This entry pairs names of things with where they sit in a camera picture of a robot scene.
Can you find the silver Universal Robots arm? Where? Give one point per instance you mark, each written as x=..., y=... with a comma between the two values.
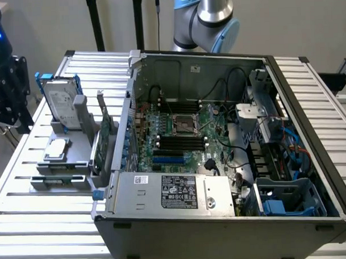
x=211, y=8

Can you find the green RAM stick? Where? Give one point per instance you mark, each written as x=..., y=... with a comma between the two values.
x=56, y=181

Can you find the black expansion slot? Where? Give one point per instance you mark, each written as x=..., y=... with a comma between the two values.
x=168, y=153

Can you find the blue expansion slot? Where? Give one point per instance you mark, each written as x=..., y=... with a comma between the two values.
x=168, y=158

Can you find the black RAM slot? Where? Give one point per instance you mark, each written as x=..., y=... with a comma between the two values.
x=182, y=141
x=182, y=144
x=182, y=148
x=180, y=105
x=180, y=108
x=181, y=111
x=180, y=102
x=181, y=137

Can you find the blue disk caddy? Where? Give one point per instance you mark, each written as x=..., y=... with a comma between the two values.
x=42, y=88

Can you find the silver hard disk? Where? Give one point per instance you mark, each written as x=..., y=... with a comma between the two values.
x=59, y=103

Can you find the grey parts rack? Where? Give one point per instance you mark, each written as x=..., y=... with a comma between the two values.
x=82, y=144

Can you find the green graphics card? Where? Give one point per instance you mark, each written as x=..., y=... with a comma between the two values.
x=101, y=140

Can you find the black stand pole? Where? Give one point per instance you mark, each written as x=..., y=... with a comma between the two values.
x=138, y=22
x=96, y=24

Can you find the blue case latch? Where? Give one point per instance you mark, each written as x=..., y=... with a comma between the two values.
x=98, y=194

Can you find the silver power supply unit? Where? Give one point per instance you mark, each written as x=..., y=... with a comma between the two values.
x=152, y=195

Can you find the CPU socket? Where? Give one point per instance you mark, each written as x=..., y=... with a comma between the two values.
x=184, y=124

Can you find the green motherboard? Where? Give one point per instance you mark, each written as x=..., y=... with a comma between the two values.
x=218, y=139

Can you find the black open PC case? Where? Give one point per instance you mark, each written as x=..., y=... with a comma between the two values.
x=211, y=236

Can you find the grey metal disk bay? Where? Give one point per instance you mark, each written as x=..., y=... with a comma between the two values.
x=263, y=109

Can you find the blue plastic drive cage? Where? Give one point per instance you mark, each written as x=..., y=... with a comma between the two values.
x=294, y=187

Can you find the black bracket beside table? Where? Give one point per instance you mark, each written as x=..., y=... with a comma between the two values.
x=332, y=82

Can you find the aluminium profile rail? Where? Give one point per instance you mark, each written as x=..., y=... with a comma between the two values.
x=345, y=69

